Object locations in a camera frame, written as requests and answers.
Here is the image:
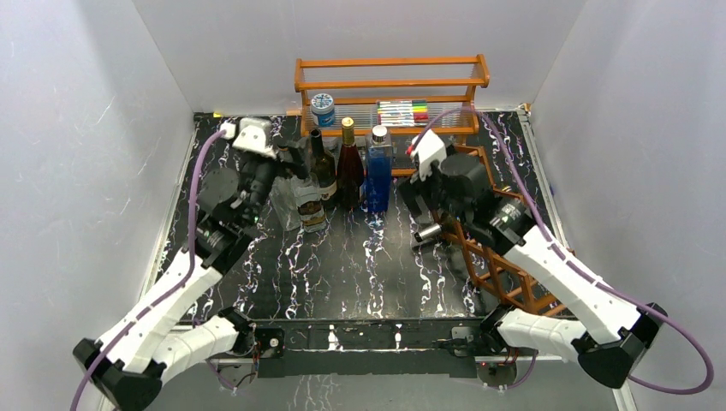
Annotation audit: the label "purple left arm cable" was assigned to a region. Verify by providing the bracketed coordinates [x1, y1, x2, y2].
[68, 128, 234, 411]

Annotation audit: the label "wooden wine rack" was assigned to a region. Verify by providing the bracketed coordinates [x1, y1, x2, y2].
[430, 145, 567, 317]

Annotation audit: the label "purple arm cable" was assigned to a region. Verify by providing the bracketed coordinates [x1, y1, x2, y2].
[411, 104, 715, 396]
[68, 128, 234, 411]

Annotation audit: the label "gold foil wine bottle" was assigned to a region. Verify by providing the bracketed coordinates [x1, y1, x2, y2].
[337, 116, 364, 210]

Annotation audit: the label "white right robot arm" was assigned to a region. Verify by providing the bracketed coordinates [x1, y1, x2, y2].
[399, 152, 665, 389]

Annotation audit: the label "marker pen set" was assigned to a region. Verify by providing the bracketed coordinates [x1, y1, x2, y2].
[377, 99, 429, 128]

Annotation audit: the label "blue lidded jar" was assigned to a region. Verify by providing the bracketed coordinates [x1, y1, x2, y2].
[310, 92, 335, 127]

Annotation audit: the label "blue glass bottle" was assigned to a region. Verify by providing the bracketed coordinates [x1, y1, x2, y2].
[366, 125, 393, 213]

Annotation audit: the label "dark green wine bottle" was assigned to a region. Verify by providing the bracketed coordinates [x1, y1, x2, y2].
[310, 128, 337, 209]

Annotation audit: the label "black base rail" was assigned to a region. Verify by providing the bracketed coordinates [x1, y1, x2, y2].
[204, 320, 517, 380]

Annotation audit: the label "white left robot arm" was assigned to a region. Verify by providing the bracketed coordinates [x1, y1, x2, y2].
[73, 143, 308, 410]

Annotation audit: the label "orange wooden shelf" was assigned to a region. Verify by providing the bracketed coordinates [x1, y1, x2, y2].
[294, 54, 491, 147]

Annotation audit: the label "silver capped wine bottle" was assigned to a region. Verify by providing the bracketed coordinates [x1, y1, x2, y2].
[413, 223, 455, 244]

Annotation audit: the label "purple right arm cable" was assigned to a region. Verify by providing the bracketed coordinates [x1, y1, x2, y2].
[411, 104, 715, 396]

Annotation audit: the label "dark bottle rack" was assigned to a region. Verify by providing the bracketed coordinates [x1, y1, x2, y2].
[291, 173, 327, 233]

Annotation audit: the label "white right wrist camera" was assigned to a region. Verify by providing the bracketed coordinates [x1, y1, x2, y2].
[407, 130, 448, 182]

